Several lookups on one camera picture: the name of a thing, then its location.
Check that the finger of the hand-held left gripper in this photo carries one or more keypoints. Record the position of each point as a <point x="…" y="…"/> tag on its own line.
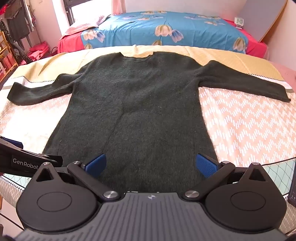
<point x="13" y="143"/>

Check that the pink curtain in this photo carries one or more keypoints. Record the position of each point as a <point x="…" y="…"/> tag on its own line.
<point x="118" y="7"/>

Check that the pale yellow blanket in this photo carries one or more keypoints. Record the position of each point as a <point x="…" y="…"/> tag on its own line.
<point x="242" y="61"/>

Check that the blue floral quilt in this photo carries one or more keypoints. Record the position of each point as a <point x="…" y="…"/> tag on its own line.
<point x="166" y="27"/>

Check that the pink floral cloth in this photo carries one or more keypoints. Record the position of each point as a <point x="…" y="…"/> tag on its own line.
<point x="85" y="23"/>

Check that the dark green knit sweater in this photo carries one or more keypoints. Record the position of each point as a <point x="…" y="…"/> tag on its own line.
<point x="138" y="104"/>

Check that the pink patterned blanket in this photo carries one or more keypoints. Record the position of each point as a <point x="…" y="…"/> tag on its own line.
<point x="242" y="129"/>

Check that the red bed sheet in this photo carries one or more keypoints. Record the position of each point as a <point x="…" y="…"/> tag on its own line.
<point x="256" y="46"/>

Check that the white digital clock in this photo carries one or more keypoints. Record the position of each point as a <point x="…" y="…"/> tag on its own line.
<point x="239" y="22"/>

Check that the wooden shelf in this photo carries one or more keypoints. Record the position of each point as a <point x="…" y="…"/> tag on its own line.
<point x="5" y="55"/>

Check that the dark object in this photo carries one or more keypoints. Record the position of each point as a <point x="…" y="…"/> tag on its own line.
<point x="292" y="188"/>

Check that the hanging dark clothes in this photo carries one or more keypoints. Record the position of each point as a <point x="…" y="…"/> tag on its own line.
<point x="18" y="23"/>

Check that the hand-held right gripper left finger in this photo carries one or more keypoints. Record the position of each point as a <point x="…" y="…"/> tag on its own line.
<point x="97" y="162"/>

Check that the window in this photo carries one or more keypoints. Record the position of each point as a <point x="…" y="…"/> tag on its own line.
<point x="92" y="9"/>

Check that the grey board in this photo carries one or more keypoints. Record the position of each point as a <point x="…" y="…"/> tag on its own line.
<point x="266" y="18"/>

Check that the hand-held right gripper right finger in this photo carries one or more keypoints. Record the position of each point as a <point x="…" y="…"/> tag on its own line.
<point x="205" y="165"/>

